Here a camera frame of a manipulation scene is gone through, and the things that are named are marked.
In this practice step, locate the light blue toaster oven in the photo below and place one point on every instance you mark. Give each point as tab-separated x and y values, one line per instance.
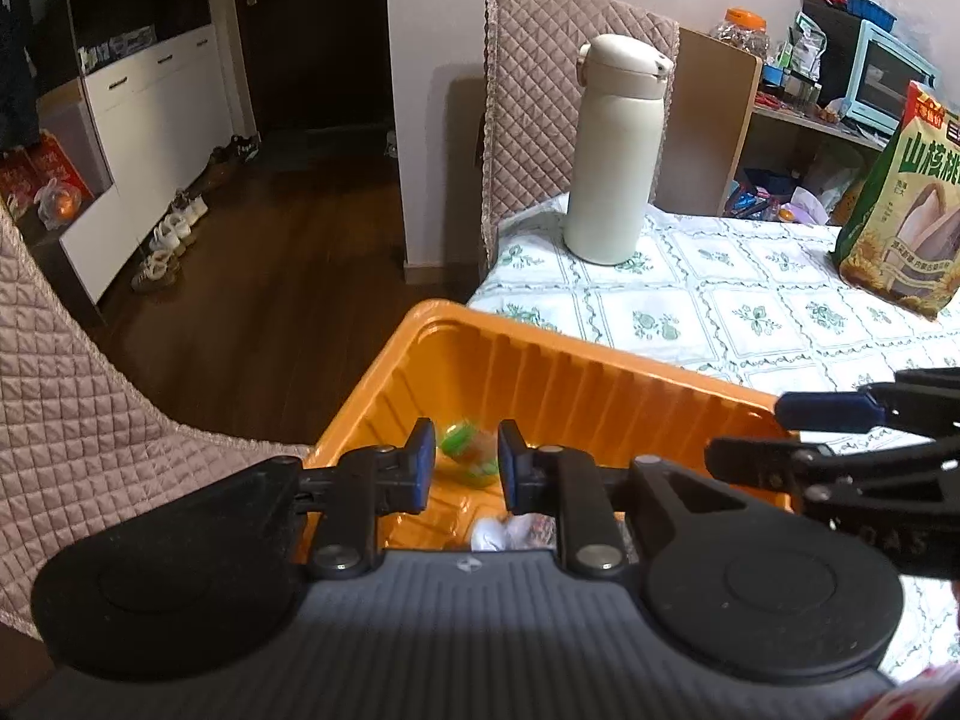
885	82

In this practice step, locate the orange plastic tray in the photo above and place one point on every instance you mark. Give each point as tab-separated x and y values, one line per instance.
562	382

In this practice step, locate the red gift box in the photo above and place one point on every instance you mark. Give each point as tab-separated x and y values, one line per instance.
45	161

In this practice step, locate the dark wooden door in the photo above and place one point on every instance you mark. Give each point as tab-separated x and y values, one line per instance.
315	30

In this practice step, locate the clear bag with orange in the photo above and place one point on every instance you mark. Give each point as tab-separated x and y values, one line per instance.
60	202

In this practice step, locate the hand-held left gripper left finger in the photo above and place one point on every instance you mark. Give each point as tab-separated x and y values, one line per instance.
424	465

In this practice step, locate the row of shoes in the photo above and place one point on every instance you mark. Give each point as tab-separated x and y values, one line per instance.
161	262

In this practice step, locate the white thermos bottle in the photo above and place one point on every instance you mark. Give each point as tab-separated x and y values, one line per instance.
611	165

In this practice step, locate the jar with orange lid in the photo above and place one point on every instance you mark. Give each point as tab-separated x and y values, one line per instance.
739	34

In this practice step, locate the quilted chair back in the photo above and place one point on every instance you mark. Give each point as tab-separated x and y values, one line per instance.
540	90

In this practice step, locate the white cabinet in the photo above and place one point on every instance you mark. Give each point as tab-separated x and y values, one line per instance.
165	105

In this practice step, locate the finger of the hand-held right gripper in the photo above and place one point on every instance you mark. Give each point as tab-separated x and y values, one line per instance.
750	457
825	410

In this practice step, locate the large sunflower seed bag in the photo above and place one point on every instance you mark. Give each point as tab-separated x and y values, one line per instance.
907	240

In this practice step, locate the green candy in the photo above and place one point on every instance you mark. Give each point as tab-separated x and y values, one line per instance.
465	446

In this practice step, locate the quilted chair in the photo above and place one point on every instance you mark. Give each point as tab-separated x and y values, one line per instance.
540	90
75	427

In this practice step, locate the green bag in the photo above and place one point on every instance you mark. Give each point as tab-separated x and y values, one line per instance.
806	45

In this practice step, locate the dark hanging coat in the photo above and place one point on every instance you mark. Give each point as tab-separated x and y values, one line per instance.
15	52

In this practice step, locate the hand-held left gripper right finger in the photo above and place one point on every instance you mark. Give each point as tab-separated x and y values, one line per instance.
510	465

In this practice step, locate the red white cloth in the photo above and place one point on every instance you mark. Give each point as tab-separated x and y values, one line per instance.
922	690

